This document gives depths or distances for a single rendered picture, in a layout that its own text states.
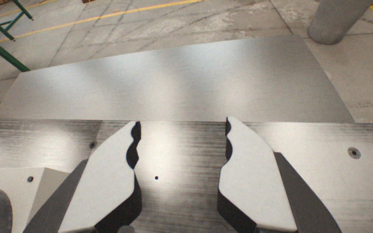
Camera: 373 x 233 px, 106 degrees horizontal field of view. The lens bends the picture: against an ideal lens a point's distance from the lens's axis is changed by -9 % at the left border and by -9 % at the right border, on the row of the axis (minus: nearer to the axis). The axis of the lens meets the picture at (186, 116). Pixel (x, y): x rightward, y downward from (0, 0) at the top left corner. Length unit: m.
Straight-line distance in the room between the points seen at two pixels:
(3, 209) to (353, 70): 2.17
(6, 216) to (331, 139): 0.52
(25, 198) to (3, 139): 0.29
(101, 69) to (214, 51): 0.32
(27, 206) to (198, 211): 0.24
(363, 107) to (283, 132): 1.49
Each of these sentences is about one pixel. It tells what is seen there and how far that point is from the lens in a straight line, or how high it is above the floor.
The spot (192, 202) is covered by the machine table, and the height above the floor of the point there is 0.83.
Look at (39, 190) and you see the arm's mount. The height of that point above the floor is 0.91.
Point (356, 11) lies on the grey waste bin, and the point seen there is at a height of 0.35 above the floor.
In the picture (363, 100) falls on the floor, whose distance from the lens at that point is 1.85.
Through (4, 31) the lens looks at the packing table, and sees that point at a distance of 4.04.
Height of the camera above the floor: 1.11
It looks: 60 degrees down
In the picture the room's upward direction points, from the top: 14 degrees counter-clockwise
